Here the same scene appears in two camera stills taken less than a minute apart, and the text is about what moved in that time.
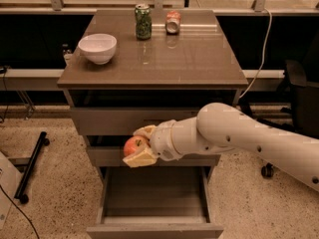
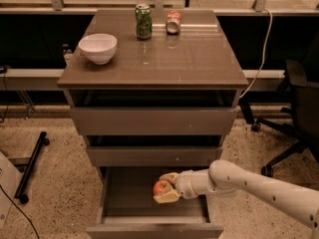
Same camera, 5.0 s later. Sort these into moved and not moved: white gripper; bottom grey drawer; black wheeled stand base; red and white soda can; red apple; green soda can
Moved: white gripper; red apple
Not moved: red and white soda can; black wheeled stand base; green soda can; bottom grey drawer
